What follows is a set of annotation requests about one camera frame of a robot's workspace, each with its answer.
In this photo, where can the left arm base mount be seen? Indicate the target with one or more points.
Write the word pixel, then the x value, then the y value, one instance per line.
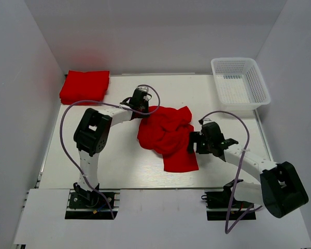
pixel 90 205

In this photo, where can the red t shirt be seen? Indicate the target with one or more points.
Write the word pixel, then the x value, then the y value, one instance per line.
pixel 166 132

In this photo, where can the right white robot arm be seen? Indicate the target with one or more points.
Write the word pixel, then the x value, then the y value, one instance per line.
pixel 279 188

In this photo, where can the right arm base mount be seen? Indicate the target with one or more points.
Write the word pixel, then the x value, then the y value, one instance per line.
pixel 217 204

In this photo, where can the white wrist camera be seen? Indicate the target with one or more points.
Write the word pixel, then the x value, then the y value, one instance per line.
pixel 143 93
pixel 204 121

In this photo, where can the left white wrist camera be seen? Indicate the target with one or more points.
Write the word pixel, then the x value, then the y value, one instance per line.
pixel 143 93

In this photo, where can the white plastic mesh basket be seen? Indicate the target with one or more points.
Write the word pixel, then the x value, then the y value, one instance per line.
pixel 239 83

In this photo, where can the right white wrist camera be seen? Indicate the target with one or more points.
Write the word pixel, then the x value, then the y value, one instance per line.
pixel 204 121

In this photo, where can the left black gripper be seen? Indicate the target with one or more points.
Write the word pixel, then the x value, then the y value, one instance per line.
pixel 146 104

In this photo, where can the folded red shirt stack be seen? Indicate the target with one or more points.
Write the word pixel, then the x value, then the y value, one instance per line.
pixel 80 86

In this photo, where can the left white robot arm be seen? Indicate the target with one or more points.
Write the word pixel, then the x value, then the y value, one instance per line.
pixel 92 133

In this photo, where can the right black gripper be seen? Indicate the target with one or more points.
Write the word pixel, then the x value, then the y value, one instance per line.
pixel 194 137

